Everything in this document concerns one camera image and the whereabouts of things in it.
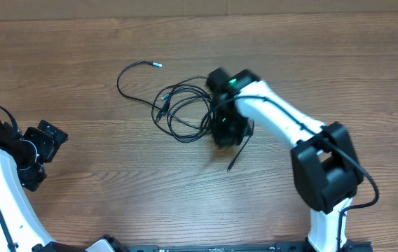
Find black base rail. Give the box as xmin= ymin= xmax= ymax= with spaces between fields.
xmin=125 ymin=239 xmax=373 ymax=252

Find black usb cable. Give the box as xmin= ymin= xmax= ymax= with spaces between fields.
xmin=116 ymin=60 xmax=256 ymax=173

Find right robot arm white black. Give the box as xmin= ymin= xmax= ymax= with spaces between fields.
xmin=206 ymin=68 xmax=372 ymax=251

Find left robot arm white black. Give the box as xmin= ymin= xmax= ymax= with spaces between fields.
xmin=0 ymin=118 xmax=82 ymax=252

